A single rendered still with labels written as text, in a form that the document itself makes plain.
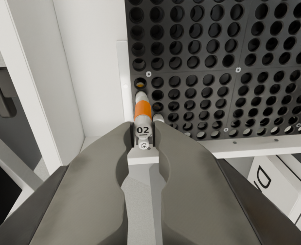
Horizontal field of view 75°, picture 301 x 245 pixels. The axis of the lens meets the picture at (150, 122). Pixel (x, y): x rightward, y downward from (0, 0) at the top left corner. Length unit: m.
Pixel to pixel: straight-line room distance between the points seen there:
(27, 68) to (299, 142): 0.34
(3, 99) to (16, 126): 0.41
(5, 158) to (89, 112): 0.28
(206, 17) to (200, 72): 0.05
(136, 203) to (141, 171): 0.41
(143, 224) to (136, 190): 0.48
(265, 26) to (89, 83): 0.21
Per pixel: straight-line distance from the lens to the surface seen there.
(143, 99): 0.16
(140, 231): 2.17
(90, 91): 0.28
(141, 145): 0.23
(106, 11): 0.26
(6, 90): 0.23
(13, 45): 0.19
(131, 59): 0.20
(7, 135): 0.62
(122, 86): 0.26
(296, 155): 0.37
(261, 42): 0.23
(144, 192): 1.72
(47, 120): 0.21
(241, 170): 0.53
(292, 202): 0.37
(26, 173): 0.56
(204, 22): 0.21
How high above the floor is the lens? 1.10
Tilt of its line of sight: 59 degrees down
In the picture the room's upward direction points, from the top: 172 degrees clockwise
